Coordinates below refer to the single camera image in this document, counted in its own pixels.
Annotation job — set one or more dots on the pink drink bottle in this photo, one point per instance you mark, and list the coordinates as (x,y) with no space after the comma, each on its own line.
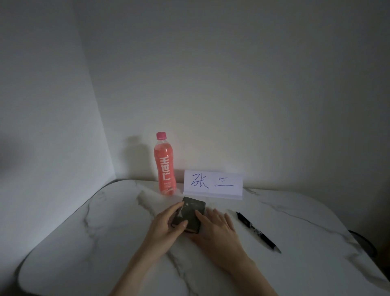
(164,170)

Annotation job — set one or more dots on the white handwritten name card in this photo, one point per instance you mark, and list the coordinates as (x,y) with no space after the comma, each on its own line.
(213,184)

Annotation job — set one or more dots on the person's right thumb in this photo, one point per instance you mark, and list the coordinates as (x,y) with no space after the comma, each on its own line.
(201,219)

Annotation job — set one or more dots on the person's right forearm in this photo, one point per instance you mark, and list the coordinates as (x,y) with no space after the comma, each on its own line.
(254,280)

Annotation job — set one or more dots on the black pen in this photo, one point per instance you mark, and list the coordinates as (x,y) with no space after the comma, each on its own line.
(257,231)

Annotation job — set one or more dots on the person's right middle finger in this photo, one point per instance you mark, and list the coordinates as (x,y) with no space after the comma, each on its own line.
(228,221)

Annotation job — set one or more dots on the dark chair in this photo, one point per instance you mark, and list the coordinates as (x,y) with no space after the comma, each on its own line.
(364,244)

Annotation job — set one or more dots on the person's left forearm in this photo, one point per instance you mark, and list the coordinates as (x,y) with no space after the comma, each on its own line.
(129,276)

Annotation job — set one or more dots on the small dark notebook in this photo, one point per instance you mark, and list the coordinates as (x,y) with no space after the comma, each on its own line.
(191,213)

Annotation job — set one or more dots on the person's left thumb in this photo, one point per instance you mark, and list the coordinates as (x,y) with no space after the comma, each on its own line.
(180,227)

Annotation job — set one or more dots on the person's right hand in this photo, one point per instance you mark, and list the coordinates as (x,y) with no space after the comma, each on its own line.
(219,241)

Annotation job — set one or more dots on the person's left hand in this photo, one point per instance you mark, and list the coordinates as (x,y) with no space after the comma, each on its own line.
(158,233)

